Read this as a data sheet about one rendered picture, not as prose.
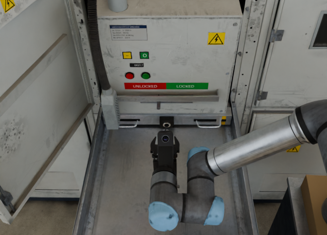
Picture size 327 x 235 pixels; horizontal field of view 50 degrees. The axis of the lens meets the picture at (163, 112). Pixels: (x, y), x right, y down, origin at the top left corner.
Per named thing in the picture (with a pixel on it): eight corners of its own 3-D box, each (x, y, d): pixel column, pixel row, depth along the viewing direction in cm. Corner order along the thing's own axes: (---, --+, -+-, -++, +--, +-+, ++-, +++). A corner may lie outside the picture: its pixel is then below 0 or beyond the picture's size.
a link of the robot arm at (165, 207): (178, 235, 89) (145, 232, 89) (178, 201, 98) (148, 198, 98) (183, 215, 85) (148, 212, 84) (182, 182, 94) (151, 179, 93)
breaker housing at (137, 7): (226, 116, 145) (244, 15, 109) (108, 115, 147) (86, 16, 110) (216, 41, 179) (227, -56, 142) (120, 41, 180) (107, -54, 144)
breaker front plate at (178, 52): (225, 117, 145) (242, 19, 109) (109, 117, 146) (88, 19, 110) (224, 115, 145) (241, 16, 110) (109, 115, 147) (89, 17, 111)
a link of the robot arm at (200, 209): (223, 179, 94) (183, 175, 93) (226, 219, 86) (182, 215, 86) (217, 193, 100) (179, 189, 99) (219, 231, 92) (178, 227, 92)
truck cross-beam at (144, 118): (230, 124, 148) (232, 115, 143) (103, 124, 149) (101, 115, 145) (228, 116, 151) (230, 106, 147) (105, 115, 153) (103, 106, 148)
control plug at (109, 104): (118, 130, 136) (113, 99, 123) (106, 130, 136) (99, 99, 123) (120, 115, 141) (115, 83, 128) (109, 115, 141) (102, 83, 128)
